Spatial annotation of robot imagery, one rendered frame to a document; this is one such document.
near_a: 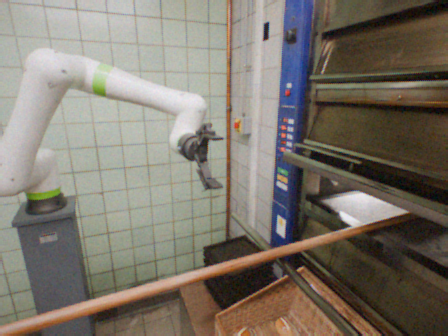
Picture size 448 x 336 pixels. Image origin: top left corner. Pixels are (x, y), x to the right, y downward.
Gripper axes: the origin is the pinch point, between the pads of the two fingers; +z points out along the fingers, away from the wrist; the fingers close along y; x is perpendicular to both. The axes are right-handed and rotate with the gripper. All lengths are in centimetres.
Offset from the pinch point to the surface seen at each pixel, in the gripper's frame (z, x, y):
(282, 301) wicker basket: -21, -43, 80
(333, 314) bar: 29.1, -17.7, 31.3
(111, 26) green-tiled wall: -118, 18, -54
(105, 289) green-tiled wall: -118, 42, 122
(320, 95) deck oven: -24, -56, -17
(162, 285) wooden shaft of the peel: 7.6, 18.0, 28.4
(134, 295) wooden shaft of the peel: 7.9, 24.9, 28.8
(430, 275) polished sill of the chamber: 28, -55, 32
